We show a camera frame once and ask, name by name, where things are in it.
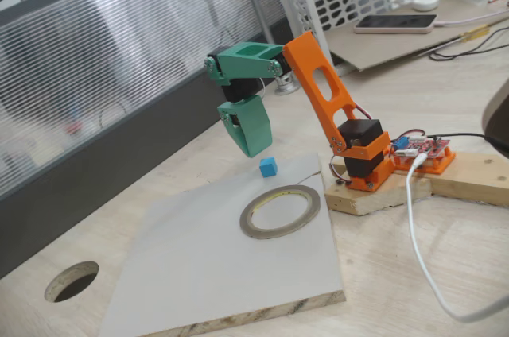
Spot thick black power cable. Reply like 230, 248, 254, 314
431, 131, 509, 157

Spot white earbuds case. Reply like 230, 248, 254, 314
411, 0, 440, 12

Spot smartphone with pink case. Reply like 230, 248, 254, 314
353, 14, 438, 35

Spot long wooden plank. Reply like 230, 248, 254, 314
427, 149, 509, 207

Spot orange circuit board mount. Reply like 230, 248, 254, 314
391, 145, 457, 176

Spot white USB cable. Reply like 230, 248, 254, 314
404, 153, 509, 324

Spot wooden base block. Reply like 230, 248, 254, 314
324, 156, 433, 218

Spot dark grey rounded object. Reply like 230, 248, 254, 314
480, 78, 509, 155

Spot pale pink charging cable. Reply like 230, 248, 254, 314
433, 9, 509, 29

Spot brown cardboard sheet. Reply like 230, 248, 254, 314
328, 0, 509, 72

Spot small blue cube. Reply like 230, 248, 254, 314
258, 157, 278, 178

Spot red controller circuit board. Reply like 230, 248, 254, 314
391, 134, 453, 163

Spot grey ring of tape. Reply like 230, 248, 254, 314
239, 184, 321, 241

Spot grey desk partition screen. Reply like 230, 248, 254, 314
0, 0, 295, 281

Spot white chipboard panel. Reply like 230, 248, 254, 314
99, 151, 346, 337

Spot yellow handled screwdriver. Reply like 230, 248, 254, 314
413, 23, 502, 59

